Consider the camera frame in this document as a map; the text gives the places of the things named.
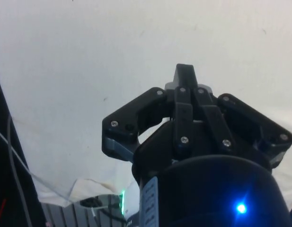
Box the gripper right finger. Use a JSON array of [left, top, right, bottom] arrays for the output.
[[185, 63, 292, 169]]

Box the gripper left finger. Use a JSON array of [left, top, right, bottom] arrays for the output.
[[102, 63, 193, 163]]

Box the white cable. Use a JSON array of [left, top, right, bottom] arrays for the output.
[[0, 129, 73, 203]]

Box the grey cable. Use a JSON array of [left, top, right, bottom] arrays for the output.
[[6, 114, 34, 227]]

